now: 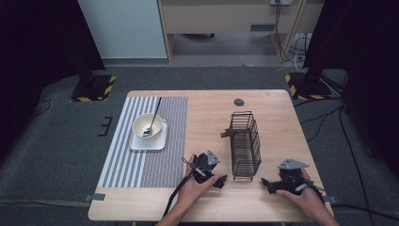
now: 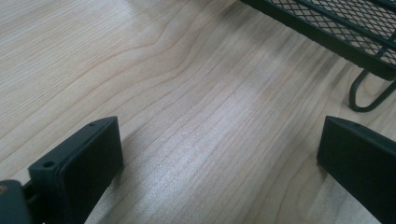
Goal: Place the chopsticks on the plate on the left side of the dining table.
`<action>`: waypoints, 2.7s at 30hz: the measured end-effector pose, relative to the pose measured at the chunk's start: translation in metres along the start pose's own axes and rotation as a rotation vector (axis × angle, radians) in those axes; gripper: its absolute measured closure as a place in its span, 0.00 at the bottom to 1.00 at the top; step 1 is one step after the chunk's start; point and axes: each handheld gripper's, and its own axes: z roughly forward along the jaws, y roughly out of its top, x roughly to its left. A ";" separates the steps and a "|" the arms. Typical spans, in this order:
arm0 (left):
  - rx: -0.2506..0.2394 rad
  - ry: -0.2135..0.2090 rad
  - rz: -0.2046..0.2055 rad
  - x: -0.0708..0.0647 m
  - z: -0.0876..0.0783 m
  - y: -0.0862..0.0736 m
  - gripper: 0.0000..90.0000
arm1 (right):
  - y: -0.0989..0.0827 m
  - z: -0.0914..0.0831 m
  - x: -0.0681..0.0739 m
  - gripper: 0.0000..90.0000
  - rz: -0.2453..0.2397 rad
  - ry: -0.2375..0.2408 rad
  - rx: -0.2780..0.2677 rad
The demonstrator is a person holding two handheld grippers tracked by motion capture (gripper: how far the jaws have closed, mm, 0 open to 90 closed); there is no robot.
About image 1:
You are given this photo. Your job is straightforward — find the grey white striped placemat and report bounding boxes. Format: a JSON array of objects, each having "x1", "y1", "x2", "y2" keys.
[{"x1": 97, "y1": 95, "x2": 189, "y2": 189}]

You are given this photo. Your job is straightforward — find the black curtain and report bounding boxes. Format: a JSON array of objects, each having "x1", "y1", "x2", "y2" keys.
[
  {"x1": 302, "y1": 0, "x2": 399, "y2": 172},
  {"x1": 0, "y1": 0, "x2": 106, "y2": 159}
]

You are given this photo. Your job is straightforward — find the cream ceramic bowl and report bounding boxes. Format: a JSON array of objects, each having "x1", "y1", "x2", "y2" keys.
[{"x1": 131, "y1": 113, "x2": 164, "y2": 141}]

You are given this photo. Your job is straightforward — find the white panel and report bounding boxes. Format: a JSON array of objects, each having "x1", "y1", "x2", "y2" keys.
[{"x1": 77, "y1": 0, "x2": 168, "y2": 60}]

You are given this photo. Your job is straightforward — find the beige wooden desk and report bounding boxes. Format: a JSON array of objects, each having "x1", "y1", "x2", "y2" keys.
[{"x1": 157, "y1": 0, "x2": 326, "y2": 64}]

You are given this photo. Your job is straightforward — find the black yellow striped stand base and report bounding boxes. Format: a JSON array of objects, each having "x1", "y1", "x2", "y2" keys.
[
  {"x1": 70, "y1": 62, "x2": 118, "y2": 103},
  {"x1": 284, "y1": 71, "x2": 334, "y2": 101}
]

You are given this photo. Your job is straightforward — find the person's left hand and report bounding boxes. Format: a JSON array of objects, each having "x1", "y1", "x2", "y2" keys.
[{"x1": 177, "y1": 162, "x2": 221, "y2": 210}]

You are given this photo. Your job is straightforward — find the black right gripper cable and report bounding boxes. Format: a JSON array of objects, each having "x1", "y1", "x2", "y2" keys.
[{"x1": 313, "y1": 184, "x2": 399, "y2": 221}]

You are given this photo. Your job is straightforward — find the white floor cable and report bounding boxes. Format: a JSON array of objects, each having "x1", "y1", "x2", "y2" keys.
[{"x1": 293, "y1": 33, "x2": 312, "y2": 74}]

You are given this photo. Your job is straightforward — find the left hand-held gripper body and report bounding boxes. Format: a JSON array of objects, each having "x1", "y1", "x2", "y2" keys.
[{"x1": 189, "y1": 149, "x2": 221, "y2": 185}]

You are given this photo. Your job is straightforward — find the black floor cable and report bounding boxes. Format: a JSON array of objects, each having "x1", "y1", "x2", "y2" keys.
[
  {"x1": 32, "y1": 98, "x2": 52, "y2": 118},
  {"x1": 339, "y1": 105, "x2": 375, "y2": 226},
  {"x1": 293, "y1": 97, "x2": 346, "y2": 143}
]

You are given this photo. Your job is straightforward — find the black wire basket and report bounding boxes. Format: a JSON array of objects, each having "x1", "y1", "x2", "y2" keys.
[{"x1": 230, "y1": 110, "x2": 263, "y2": 182}]

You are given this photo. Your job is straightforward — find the metal spoon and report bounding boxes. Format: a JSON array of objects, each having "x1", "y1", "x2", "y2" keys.
[{"x1": 141, "y1": 96, "x2": 163, "y2": 138}]

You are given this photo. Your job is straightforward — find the person's right hand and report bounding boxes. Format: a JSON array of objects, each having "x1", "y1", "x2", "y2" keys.
[{"x1": 276, "y1": 169, "x2": 329, "y2": 218}]

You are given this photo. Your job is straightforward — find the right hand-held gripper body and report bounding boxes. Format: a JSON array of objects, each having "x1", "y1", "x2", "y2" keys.
[{"x1": 275, "y1": 157, "x2": 315, "y2": 196}]

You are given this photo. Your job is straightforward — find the black hanging power cables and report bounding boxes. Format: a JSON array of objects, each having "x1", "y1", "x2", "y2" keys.
[{"x1": 274, "y1": 2, "x2": 299, "y2": 63}]

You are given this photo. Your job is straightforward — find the white square tray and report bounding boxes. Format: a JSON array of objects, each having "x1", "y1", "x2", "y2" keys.
[{"x1": 129, "y1": 119, "x2": 168, "y2": 152}]

